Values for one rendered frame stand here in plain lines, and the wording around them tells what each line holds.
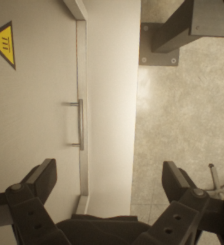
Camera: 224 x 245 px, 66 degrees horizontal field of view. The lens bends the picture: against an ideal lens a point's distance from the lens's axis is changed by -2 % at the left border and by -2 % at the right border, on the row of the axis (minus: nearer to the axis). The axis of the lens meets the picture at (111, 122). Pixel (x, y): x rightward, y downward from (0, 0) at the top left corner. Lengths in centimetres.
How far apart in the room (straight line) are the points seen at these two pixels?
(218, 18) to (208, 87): 105
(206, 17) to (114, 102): 35
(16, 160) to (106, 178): 50
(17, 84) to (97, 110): 40
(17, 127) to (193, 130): 146
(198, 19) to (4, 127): 49
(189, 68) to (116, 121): 100
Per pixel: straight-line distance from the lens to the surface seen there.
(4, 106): 23
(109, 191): 74
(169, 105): 148
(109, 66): 60
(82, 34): 59
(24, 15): 29
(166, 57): 144
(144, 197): 179
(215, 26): 56
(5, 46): 24
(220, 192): 187
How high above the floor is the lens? 140
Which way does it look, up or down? 76 degrees down
